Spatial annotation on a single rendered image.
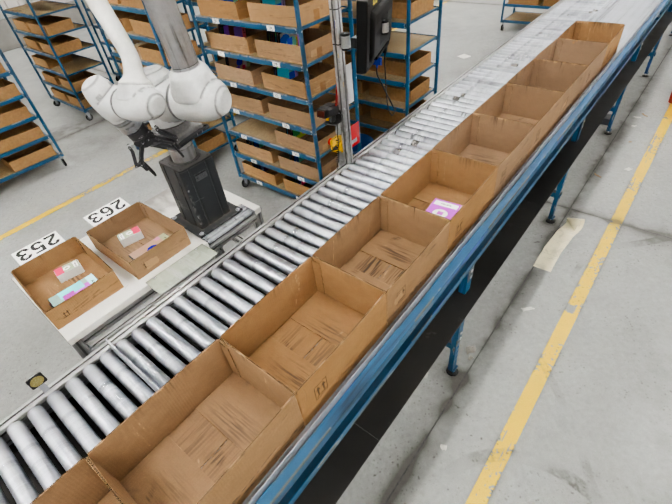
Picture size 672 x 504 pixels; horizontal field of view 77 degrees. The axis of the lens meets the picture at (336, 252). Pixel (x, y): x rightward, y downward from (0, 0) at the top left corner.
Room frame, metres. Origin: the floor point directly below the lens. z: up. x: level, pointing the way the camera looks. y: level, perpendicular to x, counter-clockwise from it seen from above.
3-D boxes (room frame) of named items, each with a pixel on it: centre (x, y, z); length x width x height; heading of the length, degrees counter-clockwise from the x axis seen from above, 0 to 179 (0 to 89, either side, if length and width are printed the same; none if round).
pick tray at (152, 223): (1.56, 0.89, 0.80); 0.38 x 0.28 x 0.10; 46
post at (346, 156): (2.08, -0.13, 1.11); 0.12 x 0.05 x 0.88; 136
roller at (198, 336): (0.99, 0.53, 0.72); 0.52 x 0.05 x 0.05; 46
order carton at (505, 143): (1.62, -0.70, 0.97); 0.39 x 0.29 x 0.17; 136
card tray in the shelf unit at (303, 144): (2.79, 0.07, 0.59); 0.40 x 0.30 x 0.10; 44
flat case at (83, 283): (1.26, 1.08, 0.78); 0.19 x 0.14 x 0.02; 132
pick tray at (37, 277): (1.34, 1.14, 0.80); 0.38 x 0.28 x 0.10; 44
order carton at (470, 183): (1.33, -0.43, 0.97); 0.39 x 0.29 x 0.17; 136
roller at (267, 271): (1.27, 0.26, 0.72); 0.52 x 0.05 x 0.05; 46
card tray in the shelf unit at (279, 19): (2.79, 0.08, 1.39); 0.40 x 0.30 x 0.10; 45
